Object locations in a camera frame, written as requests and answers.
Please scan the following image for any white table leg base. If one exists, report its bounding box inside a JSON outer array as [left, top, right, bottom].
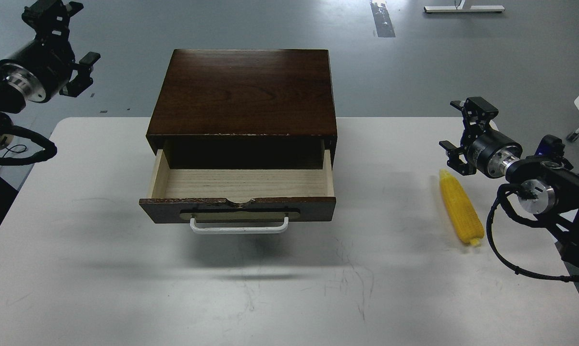
[[423, 0, 505, 14]]

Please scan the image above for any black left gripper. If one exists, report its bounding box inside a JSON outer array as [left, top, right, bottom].
[[0, 0, 101, 103]]

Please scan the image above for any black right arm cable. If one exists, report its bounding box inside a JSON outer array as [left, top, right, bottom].
[[486, 185, 579, 283]]

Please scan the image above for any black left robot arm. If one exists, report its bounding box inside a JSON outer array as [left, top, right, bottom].
[[0, 0, 101, 225]]

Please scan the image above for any yellow corn cob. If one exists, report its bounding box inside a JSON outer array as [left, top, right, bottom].
[[439, 169, 485, 246]]

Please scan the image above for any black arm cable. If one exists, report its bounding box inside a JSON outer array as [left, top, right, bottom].
[[0, 125, 58, 166], [486, 185, 579, 283]]

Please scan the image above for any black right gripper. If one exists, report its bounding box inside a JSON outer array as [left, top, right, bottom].
[[439, 97, 523, 179]]

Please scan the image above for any dark wooden cabinet box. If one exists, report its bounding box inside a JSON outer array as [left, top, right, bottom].
[[145, 49, 338, 169]]

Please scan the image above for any wooden drawer with white handle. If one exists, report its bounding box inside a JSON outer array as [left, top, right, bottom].
[[138, 149, 336, 235]]

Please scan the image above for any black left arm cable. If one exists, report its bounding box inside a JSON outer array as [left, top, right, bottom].
[[0, 125, 58, 166]]

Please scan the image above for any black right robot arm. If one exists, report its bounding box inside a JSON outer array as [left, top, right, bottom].
[[439, 97, 579, 283]]

